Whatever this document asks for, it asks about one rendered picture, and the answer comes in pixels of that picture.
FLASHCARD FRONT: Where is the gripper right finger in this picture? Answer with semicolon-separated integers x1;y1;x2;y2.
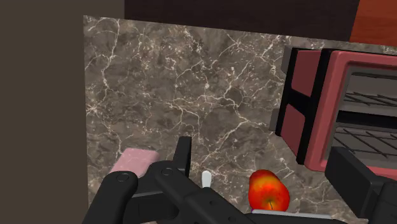
324;146;397;224

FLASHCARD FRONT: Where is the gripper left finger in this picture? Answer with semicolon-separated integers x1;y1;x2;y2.
81;136;249;224

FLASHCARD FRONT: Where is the small white peg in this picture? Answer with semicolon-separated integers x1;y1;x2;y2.
202;170;212;189

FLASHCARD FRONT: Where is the pink sponge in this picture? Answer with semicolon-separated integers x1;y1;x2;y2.
109;147;160;179

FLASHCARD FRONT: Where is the red toaster oven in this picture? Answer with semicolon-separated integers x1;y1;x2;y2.
268;45;397;181

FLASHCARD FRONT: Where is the red apple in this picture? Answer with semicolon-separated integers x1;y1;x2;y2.
248;169;291;213

